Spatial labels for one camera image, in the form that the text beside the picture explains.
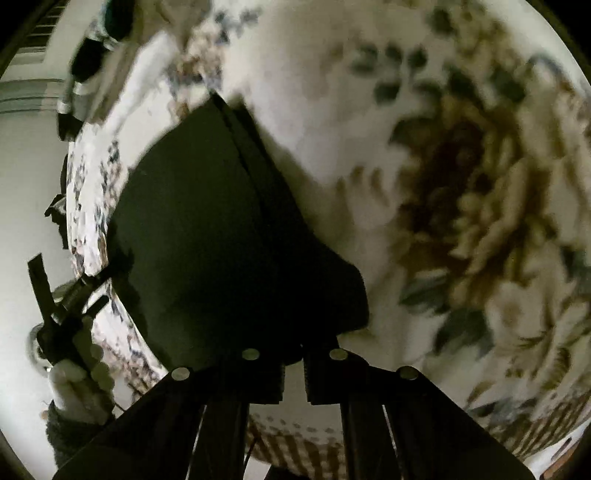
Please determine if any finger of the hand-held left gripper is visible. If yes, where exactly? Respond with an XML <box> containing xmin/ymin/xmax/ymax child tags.
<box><xmin>27</xmin><ymin>253</ymin><xmax>58</xmax><ymax>326</ymax></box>
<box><xmin>65</xmin><ymin>264</ymin><xmax>116</xmax><ymax>319</ymax></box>

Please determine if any folded white cloth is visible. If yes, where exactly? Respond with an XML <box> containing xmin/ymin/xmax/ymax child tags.
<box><xmin>99</xmin><ymin>30</ymin><xmax>185</xmax><ymax>139</ymax></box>

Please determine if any dark striped sweater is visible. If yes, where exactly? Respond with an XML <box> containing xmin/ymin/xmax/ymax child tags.
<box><xmin>107</xmin><ymin>92</ymin><xmax>370</xmax><ymax>370</ymax></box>

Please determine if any barred window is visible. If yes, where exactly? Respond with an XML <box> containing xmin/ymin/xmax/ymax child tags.
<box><xmin>18</xmin><ymin>0</ymin><xmax>70</xmax><ymax>51</ymax></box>

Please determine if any floral bedspread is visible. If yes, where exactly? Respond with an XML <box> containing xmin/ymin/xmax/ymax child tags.
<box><xmin>65</xmin><ymin>0</ymin><xmax>591</xmax><ymax>480</ymax></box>

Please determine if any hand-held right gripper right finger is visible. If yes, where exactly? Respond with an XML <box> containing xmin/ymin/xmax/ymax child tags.
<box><xmin>304</xmin><ymin>342</ymin><xmax>536</xmax><ymax>480</ymax></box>

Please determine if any person's left hand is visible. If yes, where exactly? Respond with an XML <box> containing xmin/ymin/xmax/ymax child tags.
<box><xmin>46</xmin><ymin>330</ymin><xmax>116</xmax><ymax>425</ymax></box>

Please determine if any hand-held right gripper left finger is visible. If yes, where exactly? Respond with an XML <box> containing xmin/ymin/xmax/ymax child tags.
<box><xmin>53</xmin><ymin>348</ymin><xmax>284</xmax><ymax>480</ymax></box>

